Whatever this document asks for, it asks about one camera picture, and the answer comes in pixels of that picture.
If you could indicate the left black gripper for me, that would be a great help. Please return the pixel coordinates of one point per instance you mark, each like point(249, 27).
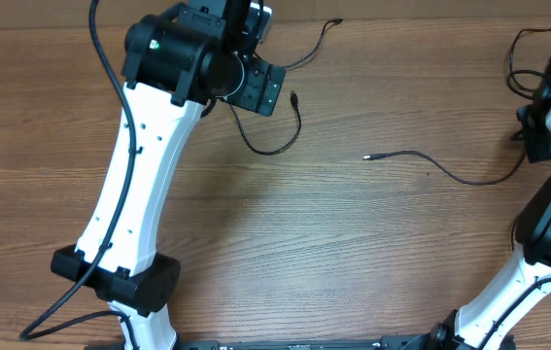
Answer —
point(260, 93)

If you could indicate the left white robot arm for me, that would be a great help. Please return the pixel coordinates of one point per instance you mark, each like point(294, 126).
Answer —
point(175, 64)

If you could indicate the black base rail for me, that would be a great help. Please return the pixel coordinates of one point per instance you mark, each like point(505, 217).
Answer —
point(386, 342)

